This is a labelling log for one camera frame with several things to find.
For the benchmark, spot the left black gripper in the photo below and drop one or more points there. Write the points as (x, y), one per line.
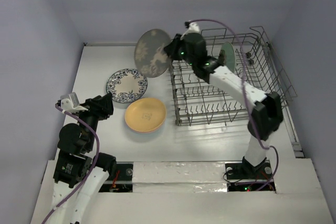
(102, 105)

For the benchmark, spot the yellow plate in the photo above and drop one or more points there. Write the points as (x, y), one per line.
(145, 115)

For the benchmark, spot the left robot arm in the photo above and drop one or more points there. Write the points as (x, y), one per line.
(80, 169)

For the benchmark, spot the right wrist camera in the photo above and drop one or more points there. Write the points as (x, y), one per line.
(191, 27)

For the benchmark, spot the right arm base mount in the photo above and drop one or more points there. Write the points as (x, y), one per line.
(240, 176)

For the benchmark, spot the dark olive plate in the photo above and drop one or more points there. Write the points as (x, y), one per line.
(149, 56)

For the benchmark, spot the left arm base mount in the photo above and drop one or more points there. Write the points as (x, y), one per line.
(121, 181)

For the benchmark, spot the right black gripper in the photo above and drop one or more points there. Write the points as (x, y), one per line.
(176, 46)

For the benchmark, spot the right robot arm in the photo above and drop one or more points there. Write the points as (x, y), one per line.
(264, 109)

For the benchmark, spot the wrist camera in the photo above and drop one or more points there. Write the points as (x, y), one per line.
(70, 103)
(191, 27)

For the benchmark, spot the grey wire dish rack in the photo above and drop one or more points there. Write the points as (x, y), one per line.
(196, 102)

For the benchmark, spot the teal patterned plate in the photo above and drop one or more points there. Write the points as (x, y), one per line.
(126, 85)

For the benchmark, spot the green plate dark motif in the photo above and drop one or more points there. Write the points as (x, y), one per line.
(227, 52)

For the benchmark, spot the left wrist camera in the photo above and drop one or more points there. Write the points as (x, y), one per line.
(70, 103)

